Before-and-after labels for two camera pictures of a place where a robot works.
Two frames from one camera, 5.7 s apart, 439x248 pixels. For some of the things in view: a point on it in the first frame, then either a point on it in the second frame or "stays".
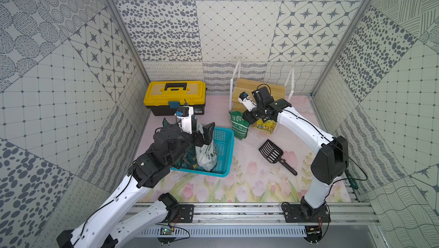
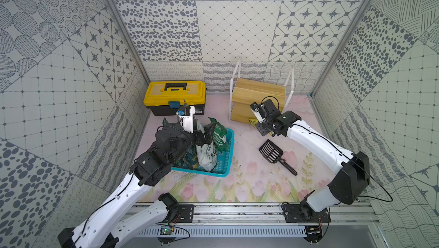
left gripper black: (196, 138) stays
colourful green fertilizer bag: (164, 122) stays
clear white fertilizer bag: (207, 155) stays
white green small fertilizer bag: (240, 127) → (219, 135)
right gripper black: (250, 119) → (263, 131)
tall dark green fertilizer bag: (190, 160) stays
